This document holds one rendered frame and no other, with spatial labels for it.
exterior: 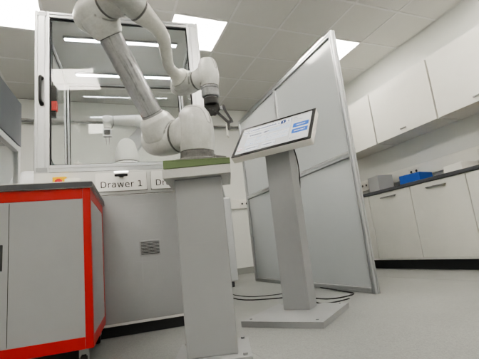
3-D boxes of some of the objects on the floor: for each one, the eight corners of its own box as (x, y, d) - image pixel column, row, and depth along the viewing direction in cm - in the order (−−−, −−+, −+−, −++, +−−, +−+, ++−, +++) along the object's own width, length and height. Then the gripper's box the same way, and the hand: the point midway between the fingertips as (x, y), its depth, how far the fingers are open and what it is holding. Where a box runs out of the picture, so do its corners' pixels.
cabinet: (227, 320, 211) (214, 188, 226) (32, 352, 181) (33, 199, 196) (199, 301, 300) (192, 209, 315) (67, 321, 271) (65, 217, 286)
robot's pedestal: (253, 360, 131) (232, 162, 145) (172, 370, 129) (159, 169, 144) (248, 340, 160) (231, 177, 175) (182, 347, 159) (170, 182, 173)
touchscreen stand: (323, 328, 165) (294, 123, 185) (241, 327, 187) (222, 143, 206) (348, 307, 208) (323, 142, 228) (279, 308, 230) (261, 157, 249)
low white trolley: (97, 372, 136) (92, 179, 150) (-103, 410, 118) (-86, 187, 132) (108, 340, 190) (104, 201, 205) (-27, 362, 172) (-22, 209, 187)
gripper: (236, 96, 181) (240, 137, 179) (189, 103, 185) (193, 143, 183) (233, 91, 174) (237, 133, 172) (184, 99, 178) (188, 140, 175)
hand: (214, 137), depth 177 cm, fingers open, 13 cm apart
